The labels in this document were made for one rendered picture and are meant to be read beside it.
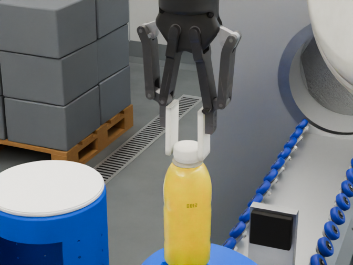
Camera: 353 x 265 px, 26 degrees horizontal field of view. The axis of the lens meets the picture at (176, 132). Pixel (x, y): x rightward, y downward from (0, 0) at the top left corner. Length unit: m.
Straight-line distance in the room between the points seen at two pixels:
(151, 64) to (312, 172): 1.23
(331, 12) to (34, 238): 1.45
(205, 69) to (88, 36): 3.26
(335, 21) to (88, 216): 1.45
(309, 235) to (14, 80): 2.62
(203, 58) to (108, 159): 3.47
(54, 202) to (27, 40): 2.37
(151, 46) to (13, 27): 3.13
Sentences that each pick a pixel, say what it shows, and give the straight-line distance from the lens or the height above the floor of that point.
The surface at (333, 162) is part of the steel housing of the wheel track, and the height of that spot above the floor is 0.93.
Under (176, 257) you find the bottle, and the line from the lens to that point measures 1.07.
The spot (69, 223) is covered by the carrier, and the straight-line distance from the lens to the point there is 1.74.
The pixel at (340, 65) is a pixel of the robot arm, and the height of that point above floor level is 1.76.
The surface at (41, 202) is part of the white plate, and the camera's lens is 1.76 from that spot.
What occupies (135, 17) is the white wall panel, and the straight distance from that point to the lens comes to 6.06.
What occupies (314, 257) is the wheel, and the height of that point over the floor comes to 0.98.
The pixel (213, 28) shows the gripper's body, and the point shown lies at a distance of 0.94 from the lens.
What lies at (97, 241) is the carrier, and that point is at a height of 0.92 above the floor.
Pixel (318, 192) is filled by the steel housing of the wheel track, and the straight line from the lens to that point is 2.05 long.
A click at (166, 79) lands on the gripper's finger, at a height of 1.54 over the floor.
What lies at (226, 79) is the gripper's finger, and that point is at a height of 1.55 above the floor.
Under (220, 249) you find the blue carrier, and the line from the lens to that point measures 1.19.
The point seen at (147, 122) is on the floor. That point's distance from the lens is 4.90.
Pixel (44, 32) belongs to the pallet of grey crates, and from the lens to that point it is 3.98.
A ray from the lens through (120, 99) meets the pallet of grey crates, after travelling 4.65.
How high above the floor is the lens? 1.86
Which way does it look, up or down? 23 degrees down
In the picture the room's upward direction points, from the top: straight up
